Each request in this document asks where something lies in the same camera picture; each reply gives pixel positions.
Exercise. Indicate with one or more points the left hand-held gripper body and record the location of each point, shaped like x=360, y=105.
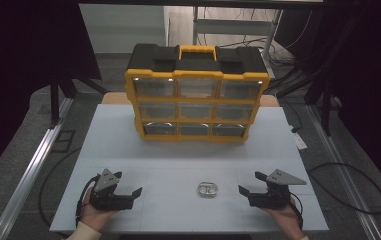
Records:
x=106, y=181

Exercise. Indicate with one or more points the grey metal shelf rack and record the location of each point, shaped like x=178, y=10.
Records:
x=231, y=26

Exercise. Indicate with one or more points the yellow black drawer organizer cabinet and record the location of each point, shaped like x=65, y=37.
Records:
x=151, y=58

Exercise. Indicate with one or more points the black metal stand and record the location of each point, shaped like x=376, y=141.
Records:
x=327, y=110
x=54, y=96

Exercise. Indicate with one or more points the person's left hand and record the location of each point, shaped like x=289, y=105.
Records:
x=94, y=216

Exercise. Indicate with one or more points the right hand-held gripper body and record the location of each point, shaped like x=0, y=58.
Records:
x=286, y=178

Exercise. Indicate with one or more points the clear plastic drawer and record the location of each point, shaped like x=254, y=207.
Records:
x=235, y=112
x=196, y=110
x=154, y=87
x=160, y=129
x=229, y=130
x=195, y=129
x=198, y=88
x=157, y=110
x=241, y=89

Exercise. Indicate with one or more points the person's right hand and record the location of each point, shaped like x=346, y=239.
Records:
x=286, y=218

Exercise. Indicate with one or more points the dark curtain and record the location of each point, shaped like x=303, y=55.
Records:
x=371, y=83
x=18, y=66

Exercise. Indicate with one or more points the white power strip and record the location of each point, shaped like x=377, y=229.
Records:
x=299, y=140

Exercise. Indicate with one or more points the aluminium floor rail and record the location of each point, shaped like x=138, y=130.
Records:
x=344, y=173
x=28, y=176

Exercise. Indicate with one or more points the wooden table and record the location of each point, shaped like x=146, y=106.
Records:
x=114, y=98

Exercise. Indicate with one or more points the silver metal buckle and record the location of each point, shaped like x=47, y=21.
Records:
x=211, y=194

